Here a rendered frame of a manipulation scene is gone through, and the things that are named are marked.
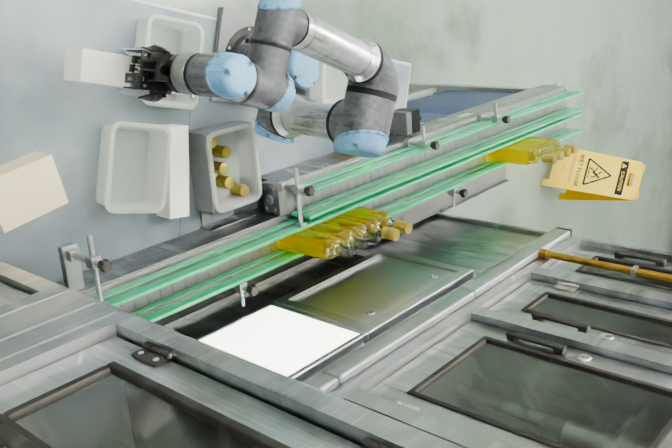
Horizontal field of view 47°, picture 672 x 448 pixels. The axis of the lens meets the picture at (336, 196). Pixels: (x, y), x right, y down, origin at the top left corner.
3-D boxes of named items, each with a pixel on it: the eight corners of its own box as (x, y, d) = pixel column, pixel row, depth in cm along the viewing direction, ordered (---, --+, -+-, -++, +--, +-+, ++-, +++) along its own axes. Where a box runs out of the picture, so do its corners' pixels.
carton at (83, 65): (65, 47, 147) (82, 48, 143) (169, 64, 165) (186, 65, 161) (63, 80, 147) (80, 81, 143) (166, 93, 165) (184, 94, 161)
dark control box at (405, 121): (388, 133, 274) (407, 135, 269) (387, 111, 272) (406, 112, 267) (402, 129, 280) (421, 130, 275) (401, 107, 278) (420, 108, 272)
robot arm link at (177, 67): (218, 55, 138) (214, 101, 139) (202, 55, 141) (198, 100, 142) (184, 49, 133) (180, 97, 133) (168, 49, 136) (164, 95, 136)
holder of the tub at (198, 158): (198, 228, 216) (216, 233, 211) (185, 132, 208) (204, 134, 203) (244, 212, 228) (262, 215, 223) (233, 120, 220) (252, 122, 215)
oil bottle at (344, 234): (290, 241, 225) (345, 255, 211) (288, 223, 224) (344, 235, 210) (303, 236, 229) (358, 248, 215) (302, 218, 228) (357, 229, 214)
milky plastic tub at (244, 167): (196, 210, 214) (216, 215, 208) (186, 131, 208) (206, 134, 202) (243, 195, 226) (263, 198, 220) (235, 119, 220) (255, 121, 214)
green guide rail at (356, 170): (288, 191, 221) (308, 194, 216) (288, 187, 221) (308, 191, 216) (565, 93, 344) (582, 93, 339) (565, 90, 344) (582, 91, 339)
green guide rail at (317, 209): (290, 215, 223) (310, 219, 218) (290, 212, 223) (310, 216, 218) (565, 109, 346) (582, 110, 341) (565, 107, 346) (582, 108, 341)
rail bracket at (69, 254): (52, 294, 181) (105, 316, 167) (40, 226, 177) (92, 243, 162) (71, 287, 185) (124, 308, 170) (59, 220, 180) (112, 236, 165)
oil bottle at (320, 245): (276, 248, 221) (331, 262, 207) (274, 230, 220) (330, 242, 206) (290, 242, 225) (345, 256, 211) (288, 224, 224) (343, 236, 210)
